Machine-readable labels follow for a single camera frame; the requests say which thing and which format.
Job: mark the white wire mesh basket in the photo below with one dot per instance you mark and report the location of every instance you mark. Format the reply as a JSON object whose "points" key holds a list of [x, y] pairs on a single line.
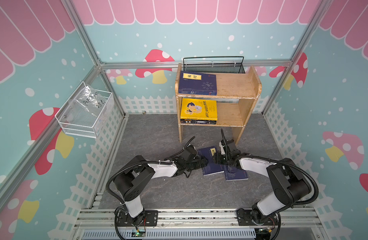
{"points": [[75, 121]]}

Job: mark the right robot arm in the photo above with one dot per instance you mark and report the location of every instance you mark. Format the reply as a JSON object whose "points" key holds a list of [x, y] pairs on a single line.
{"points": [[291, 185]]}

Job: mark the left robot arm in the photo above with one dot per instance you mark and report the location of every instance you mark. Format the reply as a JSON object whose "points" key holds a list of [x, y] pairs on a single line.
{"points": [[127, 184]]}

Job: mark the yellow cartoon book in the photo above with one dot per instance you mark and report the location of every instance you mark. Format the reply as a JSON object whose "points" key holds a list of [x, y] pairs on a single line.
{"points": [[199, 109]]}

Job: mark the black wire mesh basket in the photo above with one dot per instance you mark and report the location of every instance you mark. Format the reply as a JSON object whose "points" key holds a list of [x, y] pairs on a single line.
{"points": [[218, 64]]}

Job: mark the wooden two-tier bookshelf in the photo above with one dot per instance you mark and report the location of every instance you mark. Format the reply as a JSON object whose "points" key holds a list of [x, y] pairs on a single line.
{"points": [[236, 99]]}

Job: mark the black deer antler book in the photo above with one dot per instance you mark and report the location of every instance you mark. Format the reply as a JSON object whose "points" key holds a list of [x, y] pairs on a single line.
{"points": [[198, 122]]}

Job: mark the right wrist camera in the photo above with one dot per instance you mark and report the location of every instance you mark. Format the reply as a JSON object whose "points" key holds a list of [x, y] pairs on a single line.
{"points": [[222, 148]]}

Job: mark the clear plastic bag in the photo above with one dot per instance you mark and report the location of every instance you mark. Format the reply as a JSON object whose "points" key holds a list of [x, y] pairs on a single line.
{"points": [[90, 100]]}

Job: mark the dark blue yin-yang book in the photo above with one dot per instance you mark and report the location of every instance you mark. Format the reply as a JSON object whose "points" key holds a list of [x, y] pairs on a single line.
{"points": [[193, 83]]}

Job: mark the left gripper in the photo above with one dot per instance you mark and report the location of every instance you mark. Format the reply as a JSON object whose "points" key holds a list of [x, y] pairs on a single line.
{"points": [[199, 165]]}

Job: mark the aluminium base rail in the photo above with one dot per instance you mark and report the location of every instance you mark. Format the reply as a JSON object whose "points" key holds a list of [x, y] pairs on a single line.
{"points": [[200, 224]]}

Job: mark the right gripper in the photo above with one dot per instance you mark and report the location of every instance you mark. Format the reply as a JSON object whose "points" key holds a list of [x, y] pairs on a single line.
{"points": [[226, 153]]}

